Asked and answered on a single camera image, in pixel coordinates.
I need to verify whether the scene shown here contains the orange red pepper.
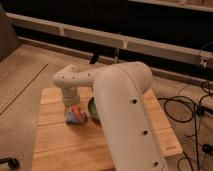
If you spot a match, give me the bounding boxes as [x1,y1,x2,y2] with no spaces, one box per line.
[71,105,83,122]

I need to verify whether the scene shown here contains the wooden board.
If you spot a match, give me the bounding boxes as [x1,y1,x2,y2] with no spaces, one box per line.
[31,88,183,171]

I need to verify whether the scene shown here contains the black chair wheel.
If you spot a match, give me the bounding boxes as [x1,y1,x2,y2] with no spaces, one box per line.
[0,158,20,169]

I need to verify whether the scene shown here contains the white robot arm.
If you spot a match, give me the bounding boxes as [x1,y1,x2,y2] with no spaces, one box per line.
[53,62,168,171]

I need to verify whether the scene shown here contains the black cables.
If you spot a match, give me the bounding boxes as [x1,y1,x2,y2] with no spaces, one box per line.
[157,43,213,171]

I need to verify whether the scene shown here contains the white shelf rail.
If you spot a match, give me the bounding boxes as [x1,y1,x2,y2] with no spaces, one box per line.
[6,12,213,68]

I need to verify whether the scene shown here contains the green bowl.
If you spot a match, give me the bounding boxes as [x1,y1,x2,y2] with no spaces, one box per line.
[88,98,99,121]

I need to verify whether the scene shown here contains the blue sponge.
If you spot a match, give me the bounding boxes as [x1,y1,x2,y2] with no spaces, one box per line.
[66,112,87,125]

